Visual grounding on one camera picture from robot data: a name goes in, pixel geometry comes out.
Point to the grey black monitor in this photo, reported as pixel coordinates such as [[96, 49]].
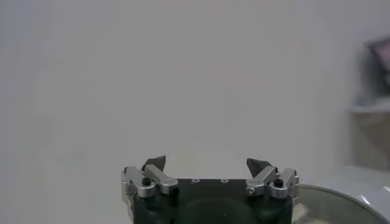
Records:
[[382, 61]]

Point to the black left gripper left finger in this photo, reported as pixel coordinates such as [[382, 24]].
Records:
[[158, 178]]

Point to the round glass pot lid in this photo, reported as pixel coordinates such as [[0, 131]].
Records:
[[329, 207]]

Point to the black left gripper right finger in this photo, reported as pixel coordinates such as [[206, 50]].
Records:
[[265, 179]]

